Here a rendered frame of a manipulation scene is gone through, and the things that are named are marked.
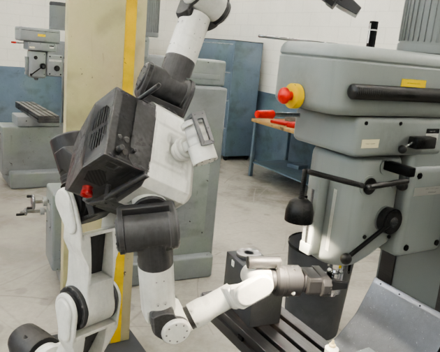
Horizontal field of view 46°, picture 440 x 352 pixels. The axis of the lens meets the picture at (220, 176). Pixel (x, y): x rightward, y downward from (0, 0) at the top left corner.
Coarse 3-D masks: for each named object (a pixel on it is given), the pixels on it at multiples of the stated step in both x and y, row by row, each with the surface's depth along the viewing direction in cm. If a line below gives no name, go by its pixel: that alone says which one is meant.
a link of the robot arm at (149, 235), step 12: (132, 216) 124; (144, 216) 124; (156, 216) 124; (168, 216) 124; (132, 228) 121; (144, 228) 122; (156, 228) 122; (168, 228) 123; (132, 240) 121; (144, 240) 122; (156, 240) 122; (168, 240) 123; (144, 252) 124; (156, 252) 124; (168, 252) 126; (144, 264) 126; (156, 264) 125; (168, 264) 127
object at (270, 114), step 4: (256, 112) 132; (260, 112) 132; (264, 112) 132; (268, 112) 133; (272, 112) 134; (276, 112) 135; (280, 112) 136; (284, 112) 137; (288, 112) 137; (292, 112) 138; (296, 112) 139; (256, 116) 132; (260, 116) 132; (264, 116) 133; (268, 116) 133; (272, 116) 134; (276, 116) 135; (280, 116) 136; (284, 116) 137; (288, 116) 137; (292, 116) 138; (296, 116) 139
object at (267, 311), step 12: (228, 252) 186; (240, 252) 183; (252, 252) 185; (228, 264) 186; (240, 264) 177; (228, 276) 186; (264, 300) 172; (276, 300) 174; (240, 312) 178; (252, 312) 171; (264, 312) 173; (276, 312) 175; (252, 324) 172; (264, 324) 174
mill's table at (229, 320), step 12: (228, 312) 181; (288, 312) 185; (216, 324) 186; (228, 324) 180; (240, 324) 174; (276, 324) 176; (288, 324) 180; (300, 324) 178; (228, 336) 179; (240, 336) 172; (252, 336) 168; (264, 336) 171; (276, 336) 169; (288, 336) 170; (300, 336) 170; (312, 336) 171; (240, 348) 172; (252, 348) 168; (264, 348) 162; (276, 348) 166; (288, 348) 163; (300, 348) 164; (312, 348) 164; (324, 348) 165
